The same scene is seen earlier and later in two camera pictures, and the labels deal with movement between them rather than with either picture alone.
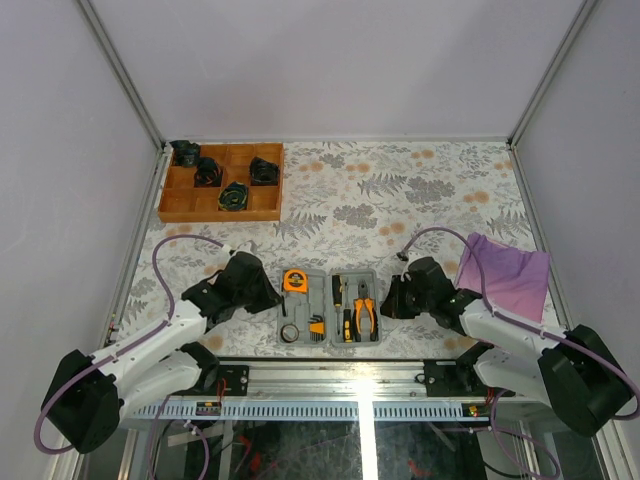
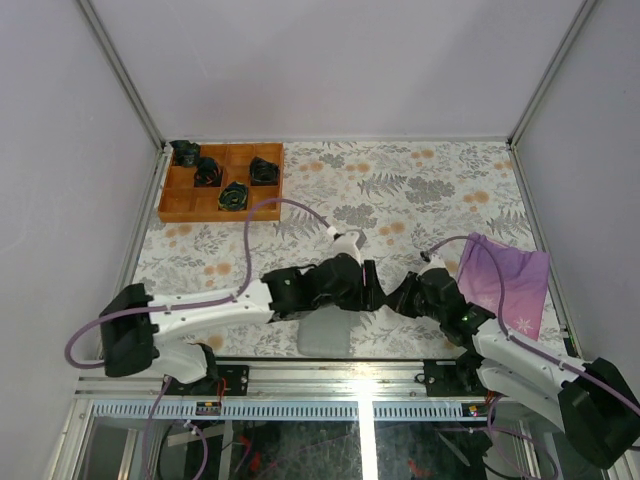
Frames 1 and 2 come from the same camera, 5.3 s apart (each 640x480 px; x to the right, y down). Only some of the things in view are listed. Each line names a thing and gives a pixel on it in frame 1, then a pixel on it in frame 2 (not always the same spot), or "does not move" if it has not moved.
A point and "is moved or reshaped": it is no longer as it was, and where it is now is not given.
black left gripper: x=272 y=299 to x=369 y=295
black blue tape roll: x=233 y=197 does not move
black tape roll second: x=208 y=173 does not move
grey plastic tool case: x=319 y=307 is moved or reshaped
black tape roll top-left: x=185 y=154 does not move
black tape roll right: x=263 y=172 does not move
